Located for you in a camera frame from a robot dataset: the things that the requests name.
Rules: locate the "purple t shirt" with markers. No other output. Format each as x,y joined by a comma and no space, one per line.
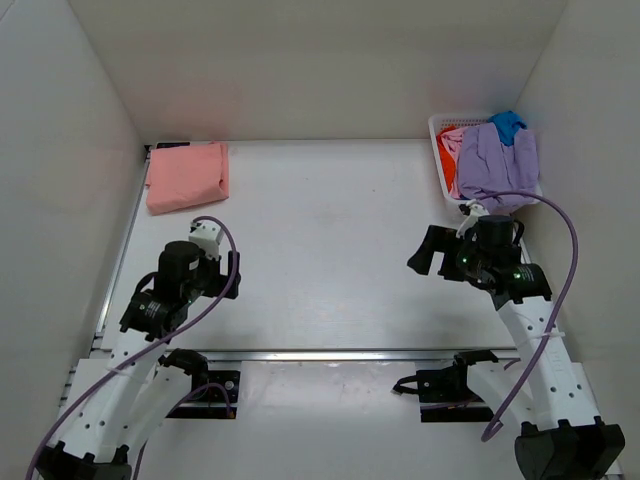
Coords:
495,173

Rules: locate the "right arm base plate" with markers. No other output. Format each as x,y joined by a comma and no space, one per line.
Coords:
443,396

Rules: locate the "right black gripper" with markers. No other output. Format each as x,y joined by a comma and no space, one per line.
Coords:
442,240

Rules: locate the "blue t shirt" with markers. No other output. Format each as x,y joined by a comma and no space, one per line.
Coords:
507,124

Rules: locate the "white plastic basket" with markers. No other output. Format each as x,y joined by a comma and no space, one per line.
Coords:
438,123

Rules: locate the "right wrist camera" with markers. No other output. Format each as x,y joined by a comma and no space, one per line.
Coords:
472,210

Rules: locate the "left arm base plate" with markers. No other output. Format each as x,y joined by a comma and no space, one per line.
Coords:
213,397

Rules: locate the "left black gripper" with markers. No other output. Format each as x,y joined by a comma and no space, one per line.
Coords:
220,280

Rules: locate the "folded pink t shirt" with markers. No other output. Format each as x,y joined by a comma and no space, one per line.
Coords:
187,176

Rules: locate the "light pink t shirt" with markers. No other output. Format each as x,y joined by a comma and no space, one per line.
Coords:
459,135

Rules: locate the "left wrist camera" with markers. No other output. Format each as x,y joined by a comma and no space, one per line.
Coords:
207,237

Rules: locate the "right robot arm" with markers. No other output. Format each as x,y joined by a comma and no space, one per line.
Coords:
561,432

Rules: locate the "orange t shirt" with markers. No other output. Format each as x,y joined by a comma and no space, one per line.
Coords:
447,149

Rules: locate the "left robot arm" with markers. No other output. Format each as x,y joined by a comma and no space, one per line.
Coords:
103,433

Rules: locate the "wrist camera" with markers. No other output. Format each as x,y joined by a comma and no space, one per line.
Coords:
472,210
207,237

